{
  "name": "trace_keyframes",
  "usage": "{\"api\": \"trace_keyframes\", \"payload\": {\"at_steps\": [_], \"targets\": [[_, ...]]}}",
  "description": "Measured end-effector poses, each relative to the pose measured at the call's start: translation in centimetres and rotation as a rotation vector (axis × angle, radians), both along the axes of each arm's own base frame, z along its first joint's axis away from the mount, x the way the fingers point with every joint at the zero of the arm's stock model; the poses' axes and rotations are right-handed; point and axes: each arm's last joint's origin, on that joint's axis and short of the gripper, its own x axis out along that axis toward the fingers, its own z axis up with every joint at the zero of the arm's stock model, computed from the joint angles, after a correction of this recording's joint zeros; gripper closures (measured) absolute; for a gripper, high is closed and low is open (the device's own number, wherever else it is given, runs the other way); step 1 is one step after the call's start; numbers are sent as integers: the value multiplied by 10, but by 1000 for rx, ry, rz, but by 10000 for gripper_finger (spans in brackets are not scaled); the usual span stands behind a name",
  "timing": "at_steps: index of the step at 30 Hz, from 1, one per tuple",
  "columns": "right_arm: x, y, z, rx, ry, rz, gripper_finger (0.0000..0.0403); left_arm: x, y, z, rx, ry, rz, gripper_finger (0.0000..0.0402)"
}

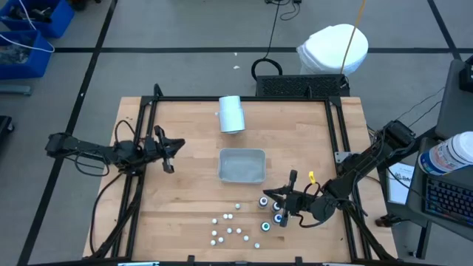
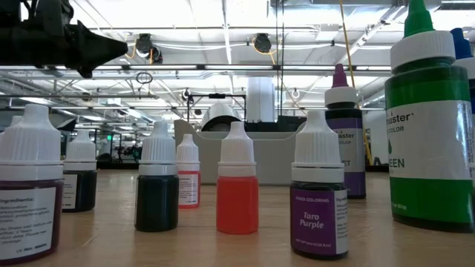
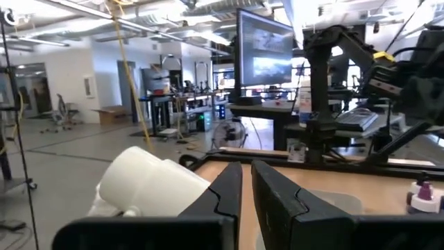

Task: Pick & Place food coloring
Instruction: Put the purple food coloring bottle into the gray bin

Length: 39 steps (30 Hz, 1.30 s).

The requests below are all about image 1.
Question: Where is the white wipes canister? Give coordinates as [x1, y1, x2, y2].
[418, 131, 473, 177]

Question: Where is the black box device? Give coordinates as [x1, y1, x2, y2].
[459, 55, 473, 93]

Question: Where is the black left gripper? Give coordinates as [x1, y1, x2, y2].
[143, 125, 186, 174]

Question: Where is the dark grey desk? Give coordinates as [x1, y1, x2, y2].
[404, 136, 473, 243]

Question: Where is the white cable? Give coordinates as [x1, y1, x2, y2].
[0, 0, 55, 54]

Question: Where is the black perforated computer case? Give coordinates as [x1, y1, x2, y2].
[254, 73, 351, 98]

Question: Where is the silver metal bracket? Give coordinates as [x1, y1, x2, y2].
[334, 150, 352, 164]

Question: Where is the grey plastic bin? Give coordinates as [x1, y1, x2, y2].
[217, 148, 268, 185]

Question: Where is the yellow cord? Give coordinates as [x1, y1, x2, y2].
[339, 0, 367, 75]

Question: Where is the black aluminium table frame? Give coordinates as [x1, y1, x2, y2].
[88, 83, 398, 266]

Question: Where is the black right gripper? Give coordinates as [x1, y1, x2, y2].
[262, 169, 310, 228]

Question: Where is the blue storage bin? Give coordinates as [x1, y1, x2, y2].
[0, 0, 75, 39]
[0, 30, 52, 81]

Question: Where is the white bagged trash bin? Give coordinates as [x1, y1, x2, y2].
[296, 23, 370, 77]

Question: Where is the grey cart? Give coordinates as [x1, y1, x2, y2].
[435, 58, 473, 140]

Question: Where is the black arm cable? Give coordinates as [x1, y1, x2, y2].
[89, 172, 126, 256]

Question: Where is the white paper sheet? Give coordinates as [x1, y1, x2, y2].
[386, 161, 415, 206]

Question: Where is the white cylindrical lamp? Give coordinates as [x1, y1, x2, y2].
[215, 95, 247, 134]

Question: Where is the black floor object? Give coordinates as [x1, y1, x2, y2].
[0, 115, 16, 149]

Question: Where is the black keyboard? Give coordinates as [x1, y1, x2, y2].
[423, 174, 473, 227]

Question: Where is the black floor cable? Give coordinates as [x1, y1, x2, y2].
[250, 0, 285, 81]

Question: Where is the grey flat bar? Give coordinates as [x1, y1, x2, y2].
[0, 84, 33, 97]

